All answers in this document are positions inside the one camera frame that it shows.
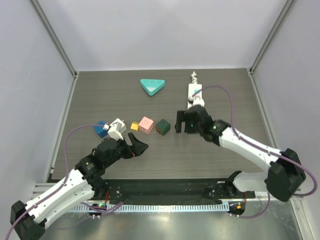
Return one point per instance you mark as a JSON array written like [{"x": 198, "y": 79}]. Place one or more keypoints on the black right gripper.
[{"x": 187, "y": 120}]

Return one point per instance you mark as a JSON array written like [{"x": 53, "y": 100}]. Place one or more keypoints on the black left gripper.
[{"x": 137, "y": 147}]

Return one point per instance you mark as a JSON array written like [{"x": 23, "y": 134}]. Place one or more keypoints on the yellow cube plug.
[{"x": 134, "y": 126}]

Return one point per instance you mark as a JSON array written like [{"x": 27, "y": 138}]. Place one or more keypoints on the dark green cube plug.
[{"x": 163, "y": 127}]

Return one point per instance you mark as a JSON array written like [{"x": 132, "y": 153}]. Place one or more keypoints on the pink cube plug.
[{"x": 146, "y": 125}]

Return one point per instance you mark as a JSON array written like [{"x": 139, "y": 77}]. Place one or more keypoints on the white cube plug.
[{"x": 120, "y": 125}]

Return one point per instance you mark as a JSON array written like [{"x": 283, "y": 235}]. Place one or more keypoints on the white power strip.
[{"x": 194, "y": 89}]

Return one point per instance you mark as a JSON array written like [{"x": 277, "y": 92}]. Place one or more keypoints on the blue cube plug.
[{"x": 100, "y": 131}]

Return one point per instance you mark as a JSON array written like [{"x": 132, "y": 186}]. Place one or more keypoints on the teal triangular socket adapter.
[{"x": 152, "y": 86}]

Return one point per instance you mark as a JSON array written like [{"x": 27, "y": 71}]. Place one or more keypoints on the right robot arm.
[{"x": 281, "y": 175}]

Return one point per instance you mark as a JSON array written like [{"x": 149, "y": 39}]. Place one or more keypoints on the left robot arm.
[{"x": 31, "y": 219}]

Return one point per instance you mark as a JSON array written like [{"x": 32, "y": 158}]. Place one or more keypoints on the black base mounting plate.
[{"x": 183, "y": 191}]

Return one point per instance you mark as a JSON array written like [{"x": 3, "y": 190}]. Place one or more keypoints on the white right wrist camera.
[{"x": 196, "y": 100}]

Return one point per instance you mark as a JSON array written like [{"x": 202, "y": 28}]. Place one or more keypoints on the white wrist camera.
[
  {"x": 196, "y": 100},
  {"x": 113, "y": 131}
]

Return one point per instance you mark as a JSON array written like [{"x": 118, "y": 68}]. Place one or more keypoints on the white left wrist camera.
[{"x": 113, "y": 131}]

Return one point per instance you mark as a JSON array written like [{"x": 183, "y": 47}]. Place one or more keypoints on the white slotted cable duct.
[{"x": 224, "y": 207}]

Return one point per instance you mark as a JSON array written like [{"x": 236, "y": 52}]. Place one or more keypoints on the right aluminium frame post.
[{"x": 280, "y": 19}]

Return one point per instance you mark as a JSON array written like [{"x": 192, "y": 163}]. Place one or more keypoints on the aluminium frame post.
[
  {"x": 52, "y": 35},
  {"x": 280, "y": 19}
]

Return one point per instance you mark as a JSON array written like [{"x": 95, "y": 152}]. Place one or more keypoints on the left aluminium frame post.
[{"x": 52, "y": 35}]

